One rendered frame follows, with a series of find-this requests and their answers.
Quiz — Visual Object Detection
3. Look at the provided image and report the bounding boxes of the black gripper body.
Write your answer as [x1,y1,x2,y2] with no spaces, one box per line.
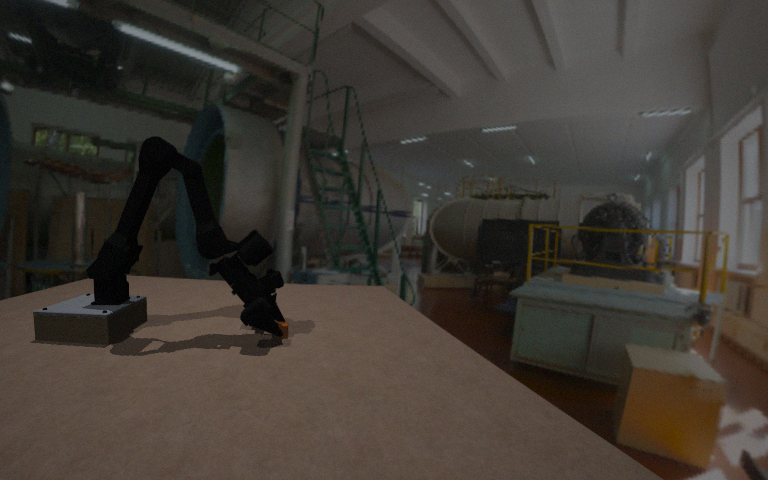
[231,271,276,326]

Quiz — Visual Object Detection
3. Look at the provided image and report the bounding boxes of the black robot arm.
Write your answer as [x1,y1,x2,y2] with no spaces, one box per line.
[86,137,285,306]

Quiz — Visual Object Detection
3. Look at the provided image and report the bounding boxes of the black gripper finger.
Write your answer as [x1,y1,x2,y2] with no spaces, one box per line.
[249,305,283,337]
[267,293,285,322]

